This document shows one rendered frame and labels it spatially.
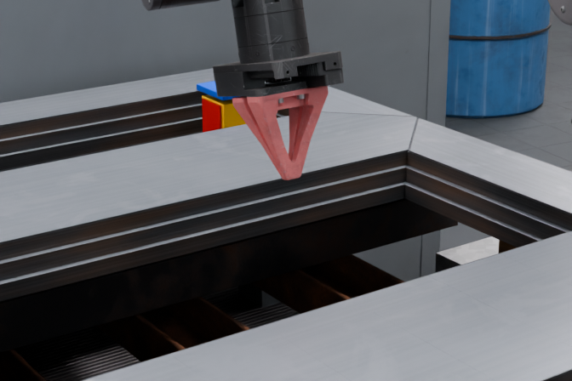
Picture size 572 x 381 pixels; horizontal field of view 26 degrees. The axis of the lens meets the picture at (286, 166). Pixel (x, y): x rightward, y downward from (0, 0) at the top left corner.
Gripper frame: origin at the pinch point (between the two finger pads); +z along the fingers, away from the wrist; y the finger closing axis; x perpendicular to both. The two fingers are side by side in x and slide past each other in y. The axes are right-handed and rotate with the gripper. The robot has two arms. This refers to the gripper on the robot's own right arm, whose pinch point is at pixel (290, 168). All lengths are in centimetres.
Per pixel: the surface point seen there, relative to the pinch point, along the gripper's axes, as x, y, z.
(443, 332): 1.2, 15.7, 11.9
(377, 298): 0.9, 8.5, 10.2
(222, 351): -13.7, 9.4, 10.2
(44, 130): 0, -51, -3
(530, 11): 262, -241, 2
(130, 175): -1.4, -27.7, 1.5
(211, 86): 18.5, -44.2, -4.8
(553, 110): 275, -248, 40
